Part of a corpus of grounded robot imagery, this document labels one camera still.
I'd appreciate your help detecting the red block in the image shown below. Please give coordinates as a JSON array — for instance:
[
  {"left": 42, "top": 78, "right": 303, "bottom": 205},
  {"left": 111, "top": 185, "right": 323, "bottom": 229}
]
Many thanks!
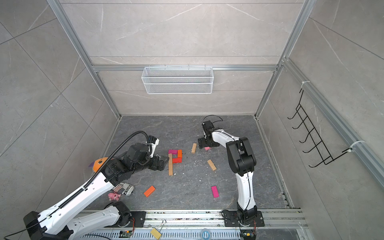
[{"left": 173, "top": 158, "right": 182, "bottom": 164}]

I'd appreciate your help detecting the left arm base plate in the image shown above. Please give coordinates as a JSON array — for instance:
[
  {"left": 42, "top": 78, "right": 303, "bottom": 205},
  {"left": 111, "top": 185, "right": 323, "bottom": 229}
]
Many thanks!
[{"left": 107, "top": 211, "right": 147, "bottom": 228}]

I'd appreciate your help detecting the white wire mesh basket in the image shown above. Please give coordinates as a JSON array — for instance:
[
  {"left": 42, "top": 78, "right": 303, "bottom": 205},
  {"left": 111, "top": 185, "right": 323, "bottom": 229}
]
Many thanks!
[{"left": 142, "top": 66, "right": 214, "bottom": 95}]

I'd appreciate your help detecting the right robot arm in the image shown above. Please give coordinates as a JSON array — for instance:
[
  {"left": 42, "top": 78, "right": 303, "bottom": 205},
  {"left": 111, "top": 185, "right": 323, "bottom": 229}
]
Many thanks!
[{"left": 198, "top": 121, "right": 258, "bottom": 225}]

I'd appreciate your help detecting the yellow tag with clip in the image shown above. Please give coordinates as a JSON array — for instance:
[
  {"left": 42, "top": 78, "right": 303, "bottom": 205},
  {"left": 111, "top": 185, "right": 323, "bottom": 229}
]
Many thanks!
[{"left": 151, "top": 220, "right": 167, "bottom": 240}]

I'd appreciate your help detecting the black wire hook rack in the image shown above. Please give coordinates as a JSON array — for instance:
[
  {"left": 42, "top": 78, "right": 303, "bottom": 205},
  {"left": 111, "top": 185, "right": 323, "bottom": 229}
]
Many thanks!
[{"left": 287, "top": 89, "right": 353, "bottom": 168}]

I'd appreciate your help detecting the tape roll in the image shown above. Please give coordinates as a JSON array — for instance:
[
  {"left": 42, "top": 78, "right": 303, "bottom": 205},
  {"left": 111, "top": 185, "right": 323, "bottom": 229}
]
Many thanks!
[{"left": 201, "top": 229, "right": 212, "bottom": 240}]

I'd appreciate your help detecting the pink pig toy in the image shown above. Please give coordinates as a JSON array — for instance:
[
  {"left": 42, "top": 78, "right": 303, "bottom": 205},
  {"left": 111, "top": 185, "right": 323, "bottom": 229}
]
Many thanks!
[{"left": 108, "top": 193, "right": 121, "bottom": 202}]

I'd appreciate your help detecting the wooden block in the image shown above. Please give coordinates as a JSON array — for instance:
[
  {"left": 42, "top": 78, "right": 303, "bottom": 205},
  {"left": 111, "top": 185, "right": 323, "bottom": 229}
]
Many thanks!
[
  {"left": 191, "top": 143, "right": 197, "bottom": 154},
  {"left": 207, "top": 160, "right": 217, "bottom": 171},
  {"left": 169, "top": 163, "right": 174, "bottom": 176},
  {"left": 168, "top": 154, "right": 173, "bottom": 165}
]

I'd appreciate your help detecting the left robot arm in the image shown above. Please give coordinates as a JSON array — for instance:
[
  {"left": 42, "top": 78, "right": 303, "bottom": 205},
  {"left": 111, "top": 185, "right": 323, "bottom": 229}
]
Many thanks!
[{"left": 24, "top": 131, "right": 168, "bottom": 240}]

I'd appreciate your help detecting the orange plush toy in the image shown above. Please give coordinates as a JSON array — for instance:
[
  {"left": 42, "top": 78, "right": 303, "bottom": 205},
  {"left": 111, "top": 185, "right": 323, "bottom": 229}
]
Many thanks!
[{"left": 89, "top": 157, "right": 108, "bottom": 173}]

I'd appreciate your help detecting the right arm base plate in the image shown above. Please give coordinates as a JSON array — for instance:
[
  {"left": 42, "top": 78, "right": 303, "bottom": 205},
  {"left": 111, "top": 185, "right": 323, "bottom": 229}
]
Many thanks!
[{"left": 221, "top": 210, "right": 265, "bottom": 227}]

